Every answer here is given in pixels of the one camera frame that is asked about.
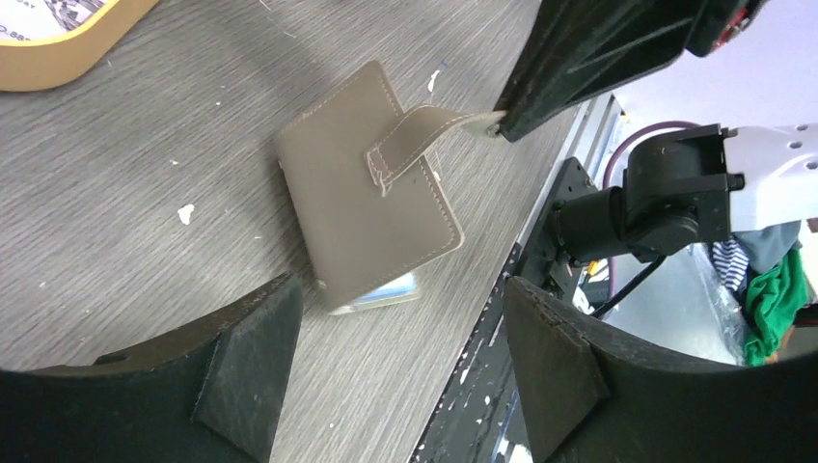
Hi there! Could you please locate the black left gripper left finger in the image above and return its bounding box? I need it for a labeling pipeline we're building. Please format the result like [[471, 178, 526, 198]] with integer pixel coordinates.
[[1, 273, 303, 462]]

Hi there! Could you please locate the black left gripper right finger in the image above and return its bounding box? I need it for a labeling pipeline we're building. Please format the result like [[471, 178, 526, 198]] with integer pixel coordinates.
[[504, 277, 817, 462]]

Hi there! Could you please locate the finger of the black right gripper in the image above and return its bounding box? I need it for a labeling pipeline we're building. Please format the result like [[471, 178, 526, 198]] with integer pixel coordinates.
[[495, 0, 706, 142]]

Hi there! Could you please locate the taupe leather card holder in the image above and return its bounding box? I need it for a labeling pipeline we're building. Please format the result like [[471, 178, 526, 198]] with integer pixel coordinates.
[[274, 60, 503, 314]]

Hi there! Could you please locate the tan oval tray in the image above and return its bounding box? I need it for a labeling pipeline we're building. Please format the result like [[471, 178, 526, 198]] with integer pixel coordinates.
[[1, 1, 156, 93]]

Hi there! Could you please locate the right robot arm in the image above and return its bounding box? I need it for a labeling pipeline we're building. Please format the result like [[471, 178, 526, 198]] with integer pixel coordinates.
[[495, 1, 817, 263]]

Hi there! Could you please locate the striped cloth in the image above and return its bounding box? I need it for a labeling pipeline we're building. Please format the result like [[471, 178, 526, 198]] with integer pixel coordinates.
[[709, 239, 750, 293]]

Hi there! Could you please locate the green cloth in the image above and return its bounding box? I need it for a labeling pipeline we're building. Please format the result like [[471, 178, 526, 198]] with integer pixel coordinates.
[[744, 249, 810, 367]]

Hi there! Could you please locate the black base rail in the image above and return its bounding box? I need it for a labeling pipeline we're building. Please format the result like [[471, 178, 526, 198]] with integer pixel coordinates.
[[409, 157, 596, 462]]

